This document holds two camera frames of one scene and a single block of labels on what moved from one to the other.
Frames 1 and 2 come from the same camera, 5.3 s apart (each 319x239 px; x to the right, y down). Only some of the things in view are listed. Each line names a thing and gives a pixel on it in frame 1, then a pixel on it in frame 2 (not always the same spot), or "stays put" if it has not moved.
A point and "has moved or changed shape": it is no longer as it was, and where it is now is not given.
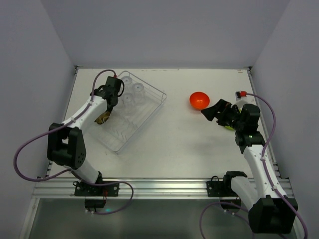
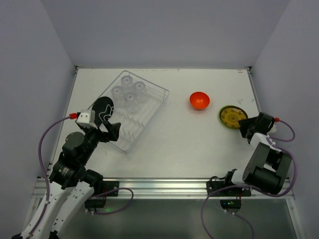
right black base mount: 223,189 stays put
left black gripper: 109,105 to 105,128
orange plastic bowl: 199,100 stays put
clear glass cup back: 128,83 stays put
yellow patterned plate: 102,118 has moved or changed shape
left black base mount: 95,195 stays put
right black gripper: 223,113 to 248,126
